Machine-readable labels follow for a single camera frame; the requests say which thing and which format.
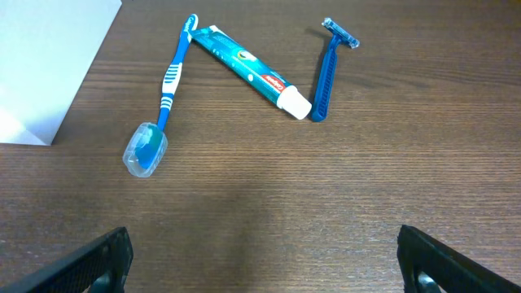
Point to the blue disposable razor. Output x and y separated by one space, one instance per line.
326 78

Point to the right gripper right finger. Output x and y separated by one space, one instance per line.
428 265

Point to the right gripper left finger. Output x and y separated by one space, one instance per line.
101 265

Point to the white cardboard box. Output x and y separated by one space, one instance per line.
47 47

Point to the blue white toothbrush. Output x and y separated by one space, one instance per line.
148 144

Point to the teal toothpaste tube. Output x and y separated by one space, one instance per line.
278 90

